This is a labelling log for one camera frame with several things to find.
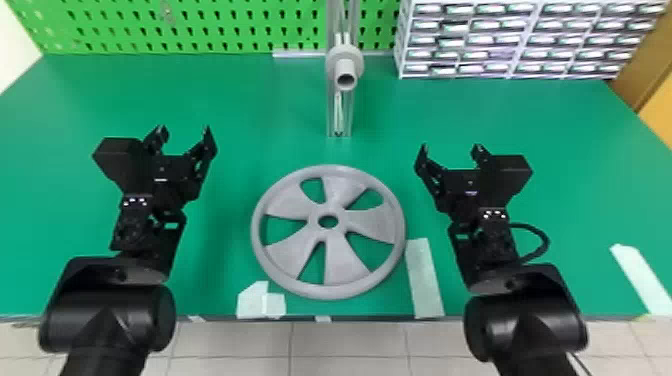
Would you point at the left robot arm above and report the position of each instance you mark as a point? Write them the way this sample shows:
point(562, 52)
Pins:
point(113, 310)

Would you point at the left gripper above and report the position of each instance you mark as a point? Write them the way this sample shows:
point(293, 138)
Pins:
point(176, 178)

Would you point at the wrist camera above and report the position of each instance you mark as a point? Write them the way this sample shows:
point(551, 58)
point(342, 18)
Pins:
point(120, 160)
point(509, 176)

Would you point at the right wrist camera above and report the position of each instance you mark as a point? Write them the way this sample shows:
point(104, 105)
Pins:
point(509, 176)

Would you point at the white drawer cabinet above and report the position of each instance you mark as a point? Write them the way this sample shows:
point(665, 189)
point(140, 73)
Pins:
point(588, 39)
point(462, 39)

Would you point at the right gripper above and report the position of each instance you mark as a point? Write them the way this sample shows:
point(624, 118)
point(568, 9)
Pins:
point(462, 191)

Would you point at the metal stand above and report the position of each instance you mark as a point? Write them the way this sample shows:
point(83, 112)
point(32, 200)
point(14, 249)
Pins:
point(344, 63)

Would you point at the grey wheel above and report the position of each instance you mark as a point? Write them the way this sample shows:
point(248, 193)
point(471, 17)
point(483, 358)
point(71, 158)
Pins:
point(294, 204)

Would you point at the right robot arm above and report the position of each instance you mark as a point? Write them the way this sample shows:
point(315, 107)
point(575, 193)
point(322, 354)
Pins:
point(525, 320)

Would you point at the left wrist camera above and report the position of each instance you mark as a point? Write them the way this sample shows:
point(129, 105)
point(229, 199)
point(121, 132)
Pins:
point(120, 160)

